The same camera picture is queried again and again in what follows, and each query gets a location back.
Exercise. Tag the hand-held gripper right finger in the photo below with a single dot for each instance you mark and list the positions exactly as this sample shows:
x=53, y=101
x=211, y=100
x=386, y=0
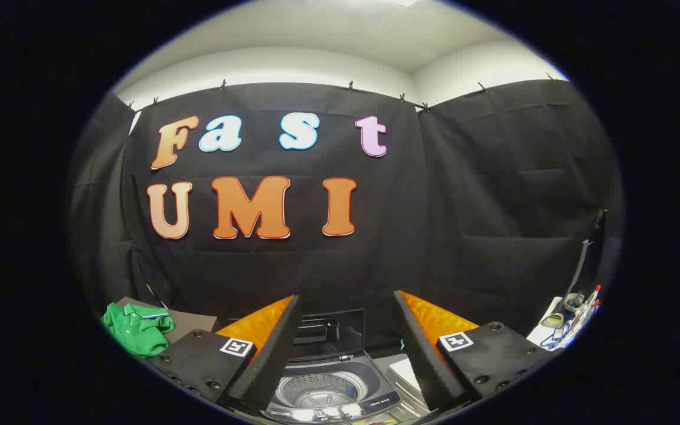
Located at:
x=422, y=354

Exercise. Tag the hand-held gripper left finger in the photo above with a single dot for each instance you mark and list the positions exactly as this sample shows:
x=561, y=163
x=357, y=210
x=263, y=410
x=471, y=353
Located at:
x=272, y=354

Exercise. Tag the grey washing machine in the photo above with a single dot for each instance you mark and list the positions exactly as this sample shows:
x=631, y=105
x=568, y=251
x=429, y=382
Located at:
x=375, y=392

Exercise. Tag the dark washing machine lid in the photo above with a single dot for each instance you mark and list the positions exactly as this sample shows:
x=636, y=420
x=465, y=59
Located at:
x=340, y=327

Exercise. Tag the green polo shirt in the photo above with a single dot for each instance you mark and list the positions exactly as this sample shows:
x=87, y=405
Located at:
x=136, y=333

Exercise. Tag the white booklet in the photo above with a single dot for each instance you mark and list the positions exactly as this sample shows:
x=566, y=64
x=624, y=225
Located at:
x=405, y=372

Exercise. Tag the olive round case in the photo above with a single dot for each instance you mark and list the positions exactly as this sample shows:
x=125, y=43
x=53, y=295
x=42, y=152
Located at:
x=552, y=320

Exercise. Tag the grey tape roll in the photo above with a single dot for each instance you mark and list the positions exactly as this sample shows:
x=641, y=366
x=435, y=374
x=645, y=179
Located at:
x=566, y=304

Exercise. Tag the red capped pen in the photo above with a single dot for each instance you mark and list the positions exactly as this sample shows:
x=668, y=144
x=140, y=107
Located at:
x=595, y=290
x=594, y=306

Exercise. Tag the black stand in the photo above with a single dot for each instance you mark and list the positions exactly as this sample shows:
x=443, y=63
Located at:
x=600, y=227

